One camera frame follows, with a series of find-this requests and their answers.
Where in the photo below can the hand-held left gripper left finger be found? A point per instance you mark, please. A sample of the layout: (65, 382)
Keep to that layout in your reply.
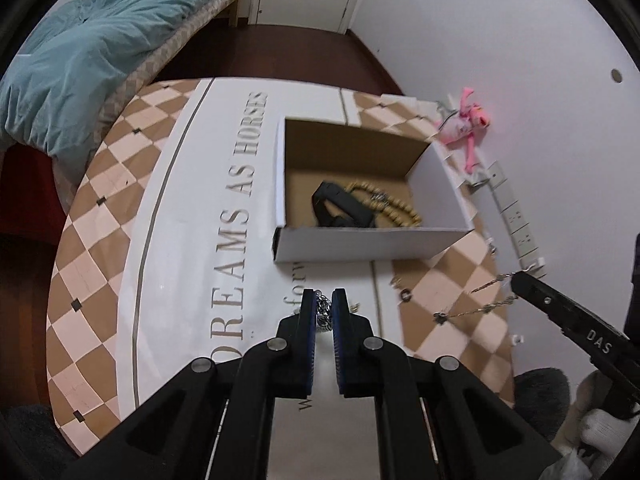
(308, 345)

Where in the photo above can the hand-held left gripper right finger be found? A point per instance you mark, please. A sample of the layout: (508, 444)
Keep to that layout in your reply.
(340, 345)

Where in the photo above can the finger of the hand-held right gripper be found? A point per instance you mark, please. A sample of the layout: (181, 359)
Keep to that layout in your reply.
(560, 312)

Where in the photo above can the white cardboard box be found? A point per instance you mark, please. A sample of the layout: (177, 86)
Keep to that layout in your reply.
(350, 152)

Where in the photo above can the person's right hand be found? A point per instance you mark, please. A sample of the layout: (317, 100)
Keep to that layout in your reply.
(595, 430)

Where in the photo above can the dark grey fluffy cushion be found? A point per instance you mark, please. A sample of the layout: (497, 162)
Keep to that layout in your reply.
(542, 400)

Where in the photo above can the white power strip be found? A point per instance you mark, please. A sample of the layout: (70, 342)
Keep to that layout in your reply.
(515, 215)

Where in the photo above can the black wrist band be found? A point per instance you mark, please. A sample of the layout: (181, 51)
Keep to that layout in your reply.
(345, 207)

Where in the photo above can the checkered printed tablecloth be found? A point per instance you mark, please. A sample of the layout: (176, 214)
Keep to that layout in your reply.
(190, 210)

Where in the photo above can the pink plush toy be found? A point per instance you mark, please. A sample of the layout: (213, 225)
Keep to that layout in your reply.
(462, 125)

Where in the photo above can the dark grey rug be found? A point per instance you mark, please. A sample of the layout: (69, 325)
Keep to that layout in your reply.
(30, 440)

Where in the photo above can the teal blanket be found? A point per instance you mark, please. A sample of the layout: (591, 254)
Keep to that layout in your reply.
(85, 50)

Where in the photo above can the round wall cap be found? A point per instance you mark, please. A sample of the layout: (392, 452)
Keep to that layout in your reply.
(616, 75)

